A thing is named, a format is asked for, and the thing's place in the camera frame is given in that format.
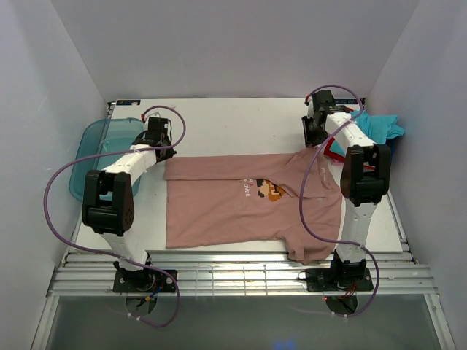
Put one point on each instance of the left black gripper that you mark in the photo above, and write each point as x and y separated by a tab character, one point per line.
170	152

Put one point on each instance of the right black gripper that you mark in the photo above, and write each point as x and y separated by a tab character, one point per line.
310	139

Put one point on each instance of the dusty pink t shirt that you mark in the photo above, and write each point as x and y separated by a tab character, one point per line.
238	198

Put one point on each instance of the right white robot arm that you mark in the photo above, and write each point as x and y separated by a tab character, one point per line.
364	181

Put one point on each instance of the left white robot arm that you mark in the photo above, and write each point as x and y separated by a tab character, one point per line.
108	208

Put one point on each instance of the red folded t shirt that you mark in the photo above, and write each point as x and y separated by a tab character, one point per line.
335	152

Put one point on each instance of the teal plastic tray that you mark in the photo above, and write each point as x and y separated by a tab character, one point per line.
102	136

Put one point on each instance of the cyan folded t shirt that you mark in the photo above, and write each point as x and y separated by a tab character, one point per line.
380	128

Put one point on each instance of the dark blue folded t shirt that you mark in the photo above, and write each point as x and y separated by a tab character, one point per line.
392	143

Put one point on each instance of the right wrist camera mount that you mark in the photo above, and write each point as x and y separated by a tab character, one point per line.
309	100

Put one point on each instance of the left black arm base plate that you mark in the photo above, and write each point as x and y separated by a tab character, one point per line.
143	281

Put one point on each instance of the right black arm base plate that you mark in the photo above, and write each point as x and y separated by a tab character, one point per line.
324	280

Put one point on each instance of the aluminium rail frame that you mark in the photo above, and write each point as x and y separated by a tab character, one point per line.
235	273

